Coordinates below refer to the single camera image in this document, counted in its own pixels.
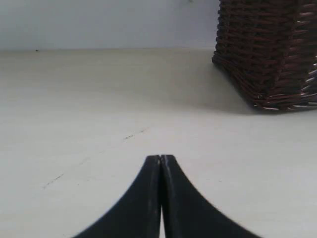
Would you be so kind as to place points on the dark brown wicker basket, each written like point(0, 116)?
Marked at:
point(269, 50)

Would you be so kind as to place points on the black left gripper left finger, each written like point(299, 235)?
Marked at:
point(137, 213)

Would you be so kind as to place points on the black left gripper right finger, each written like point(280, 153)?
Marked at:
point(186, 213)

